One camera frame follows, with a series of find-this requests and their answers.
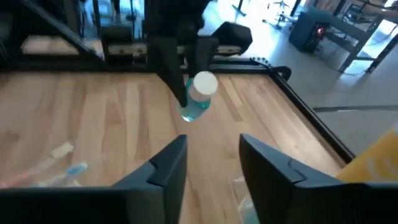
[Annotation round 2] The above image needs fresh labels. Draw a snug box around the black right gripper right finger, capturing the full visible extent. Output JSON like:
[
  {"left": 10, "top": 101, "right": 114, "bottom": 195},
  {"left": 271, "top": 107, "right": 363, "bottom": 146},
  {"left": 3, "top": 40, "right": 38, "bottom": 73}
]
[{"left": 238, "top": 133, "right": 398, "bottom": 224}]

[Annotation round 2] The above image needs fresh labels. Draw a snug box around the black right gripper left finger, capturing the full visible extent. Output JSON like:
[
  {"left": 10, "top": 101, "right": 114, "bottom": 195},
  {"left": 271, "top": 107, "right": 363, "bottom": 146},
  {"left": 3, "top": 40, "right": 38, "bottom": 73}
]
[{"left": 0, "top": 134, "right": 188, "bottom": 224}]

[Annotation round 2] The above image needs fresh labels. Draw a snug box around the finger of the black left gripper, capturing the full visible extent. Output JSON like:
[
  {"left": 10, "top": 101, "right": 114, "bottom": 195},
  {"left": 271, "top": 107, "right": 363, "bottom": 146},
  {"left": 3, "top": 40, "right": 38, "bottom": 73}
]
[
  {"left": 189, "top": 36, "right": 220, "bottom": 77},
  {"left": 149, "top": 36, "right": 188, "bottom": 108}
]

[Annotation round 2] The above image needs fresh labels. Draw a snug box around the small blue mouthwash bottle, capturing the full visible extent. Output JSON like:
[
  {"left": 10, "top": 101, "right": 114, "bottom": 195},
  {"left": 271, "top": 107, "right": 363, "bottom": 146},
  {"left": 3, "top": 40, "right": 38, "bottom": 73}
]
[{"left": 176, "top": 70, "right": 219, "bottom": 123}]

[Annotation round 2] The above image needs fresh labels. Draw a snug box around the clear acrylic organizer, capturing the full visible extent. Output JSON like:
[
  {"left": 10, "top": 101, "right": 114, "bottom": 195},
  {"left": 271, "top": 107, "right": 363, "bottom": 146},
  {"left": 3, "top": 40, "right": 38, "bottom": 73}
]
[{"left": 228, "top": 175, "right": 261, "bottom": 224}]

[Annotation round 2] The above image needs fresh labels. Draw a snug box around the yellow canister with white lid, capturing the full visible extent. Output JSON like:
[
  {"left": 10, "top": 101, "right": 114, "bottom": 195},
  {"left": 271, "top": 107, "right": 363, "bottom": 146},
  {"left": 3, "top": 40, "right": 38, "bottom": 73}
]
[{"left": 335, "top": 127, "right": 398, "bottom": 184}]

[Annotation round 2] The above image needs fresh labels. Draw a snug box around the black computer tower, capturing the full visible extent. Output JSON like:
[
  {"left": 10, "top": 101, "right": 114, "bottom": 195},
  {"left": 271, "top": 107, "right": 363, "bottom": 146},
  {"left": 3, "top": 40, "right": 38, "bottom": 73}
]
[{"left": 288, "top": 11, "right": 331, "bottom": 54}]

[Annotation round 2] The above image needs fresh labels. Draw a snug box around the grey metal desk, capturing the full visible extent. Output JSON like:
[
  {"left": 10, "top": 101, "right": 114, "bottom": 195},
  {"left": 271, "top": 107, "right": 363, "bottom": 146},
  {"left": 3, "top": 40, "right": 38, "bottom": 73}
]
[{"left": 306, "top": 0, "right": 398, "bottom": 75}]

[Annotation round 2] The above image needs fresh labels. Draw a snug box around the black aluminium table frame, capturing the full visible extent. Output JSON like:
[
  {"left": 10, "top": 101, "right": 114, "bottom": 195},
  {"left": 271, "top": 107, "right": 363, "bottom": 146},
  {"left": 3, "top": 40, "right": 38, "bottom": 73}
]
[{"left": 0, "top": 0, "right": 357, "bottom": 162}]

